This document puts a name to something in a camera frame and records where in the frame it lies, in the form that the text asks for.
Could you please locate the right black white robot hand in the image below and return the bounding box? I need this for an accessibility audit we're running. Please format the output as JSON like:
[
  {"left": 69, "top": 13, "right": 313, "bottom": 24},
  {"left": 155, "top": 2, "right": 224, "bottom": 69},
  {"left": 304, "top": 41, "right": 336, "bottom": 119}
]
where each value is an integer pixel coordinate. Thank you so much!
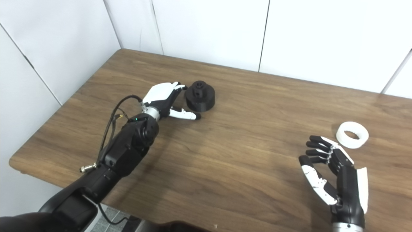
[{"left": 298, "top": 135, "right": 369, "bottom": 227}]

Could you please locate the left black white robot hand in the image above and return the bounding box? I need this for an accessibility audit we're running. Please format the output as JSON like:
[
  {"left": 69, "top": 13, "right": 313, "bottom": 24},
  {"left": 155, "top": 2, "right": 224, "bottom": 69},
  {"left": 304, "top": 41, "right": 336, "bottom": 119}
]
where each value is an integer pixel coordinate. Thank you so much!
[{"left": 142, "top": 82, "right": 201, "bottom": 121}]

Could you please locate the round black plastic part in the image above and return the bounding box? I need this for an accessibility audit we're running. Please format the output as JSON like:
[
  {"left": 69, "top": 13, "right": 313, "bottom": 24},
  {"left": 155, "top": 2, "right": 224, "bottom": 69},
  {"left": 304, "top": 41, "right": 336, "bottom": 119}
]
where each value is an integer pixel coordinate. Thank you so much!
[{"left": 184, "top": 81, "right": 215, "bottom": 112}]

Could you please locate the white plastic ring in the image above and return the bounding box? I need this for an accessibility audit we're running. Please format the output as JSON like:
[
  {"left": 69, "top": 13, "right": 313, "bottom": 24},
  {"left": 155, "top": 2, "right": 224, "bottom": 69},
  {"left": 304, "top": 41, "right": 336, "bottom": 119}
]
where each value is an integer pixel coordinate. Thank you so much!
[{"left": 336, "top": 121, "right": 369, "bottom": 149}]

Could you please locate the dark robot torso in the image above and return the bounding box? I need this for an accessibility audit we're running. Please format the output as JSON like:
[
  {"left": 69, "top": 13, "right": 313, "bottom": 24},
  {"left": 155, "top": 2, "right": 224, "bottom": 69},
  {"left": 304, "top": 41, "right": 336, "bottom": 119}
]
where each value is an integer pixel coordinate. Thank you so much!
[{"left": 137, "top": 220, "right": 211, "bottom": 232}]

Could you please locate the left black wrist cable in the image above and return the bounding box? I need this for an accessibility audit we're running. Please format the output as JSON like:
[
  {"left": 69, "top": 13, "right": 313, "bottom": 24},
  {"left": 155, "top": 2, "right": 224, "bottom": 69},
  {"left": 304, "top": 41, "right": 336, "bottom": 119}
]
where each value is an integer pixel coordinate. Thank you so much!
[{"left": 96, "top": 95, "right": 144, "bottom": 161}]

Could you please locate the left thin wire yellow plug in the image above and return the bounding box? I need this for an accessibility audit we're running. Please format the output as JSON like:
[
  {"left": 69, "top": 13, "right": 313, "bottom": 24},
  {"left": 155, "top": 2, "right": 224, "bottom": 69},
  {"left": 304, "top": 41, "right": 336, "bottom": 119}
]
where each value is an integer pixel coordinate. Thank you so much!
[{"left": 108, "top": 109, "right": 131, "bottom": 142}]

